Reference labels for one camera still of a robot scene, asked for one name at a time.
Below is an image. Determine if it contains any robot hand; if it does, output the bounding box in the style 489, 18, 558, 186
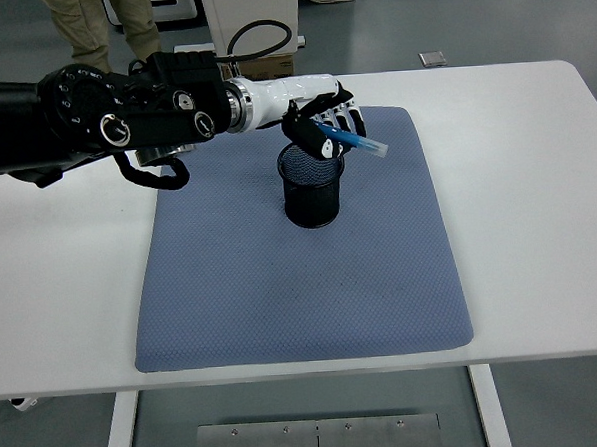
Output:
245, 71, 371, 163

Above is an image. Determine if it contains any blue marker with clear cap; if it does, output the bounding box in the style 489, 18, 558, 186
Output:
315, 117, 390, 161

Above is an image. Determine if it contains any black mesh pen holder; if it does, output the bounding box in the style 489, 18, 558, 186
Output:
275, 139, 349, 230

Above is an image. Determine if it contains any brown cardboard box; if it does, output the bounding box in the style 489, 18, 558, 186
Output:
219, 53, 296, 83

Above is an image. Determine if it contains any white cabinet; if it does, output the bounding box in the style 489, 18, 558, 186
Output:
200, 0, 304, 60

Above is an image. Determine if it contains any white base bar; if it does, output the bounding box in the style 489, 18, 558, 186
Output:
173, 34, 307, 58

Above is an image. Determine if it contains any white device with dark slot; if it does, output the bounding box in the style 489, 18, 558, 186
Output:
102, 0, 200, 27

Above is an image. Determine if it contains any grey floor socket plate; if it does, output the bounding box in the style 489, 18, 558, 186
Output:
418, 49, 449, 69

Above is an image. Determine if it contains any blue-grey quilted mat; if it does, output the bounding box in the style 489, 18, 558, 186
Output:
122, 101, 476, 374

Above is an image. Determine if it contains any person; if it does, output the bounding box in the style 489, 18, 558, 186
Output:
35, 0, 164, 78

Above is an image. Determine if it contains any grey metal plate with screws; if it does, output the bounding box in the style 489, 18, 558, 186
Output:
193, 419, 320, 447
316, 412, 441, 447

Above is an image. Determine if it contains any white table leg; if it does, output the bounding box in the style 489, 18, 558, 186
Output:
97, 390, 142, 447
467, 362, 514, 447

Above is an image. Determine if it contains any small white and black object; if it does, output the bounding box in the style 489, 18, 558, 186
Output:
9, 395, 40, 413

